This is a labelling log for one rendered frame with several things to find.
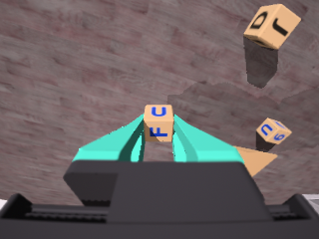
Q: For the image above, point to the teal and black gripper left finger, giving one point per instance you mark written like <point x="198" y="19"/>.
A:
<point x="118" y="144"/>

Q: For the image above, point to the tan flat mat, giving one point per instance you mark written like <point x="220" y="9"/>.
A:
<point x="255" y="160"/>

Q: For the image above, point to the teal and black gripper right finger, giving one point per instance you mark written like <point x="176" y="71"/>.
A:
<point x="198" y="145"/>

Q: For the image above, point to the tan letter block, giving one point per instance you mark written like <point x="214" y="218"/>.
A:
<point x="158" y="123"/>
<point x="271" y="26"/>
<point x="273" y="131"/>

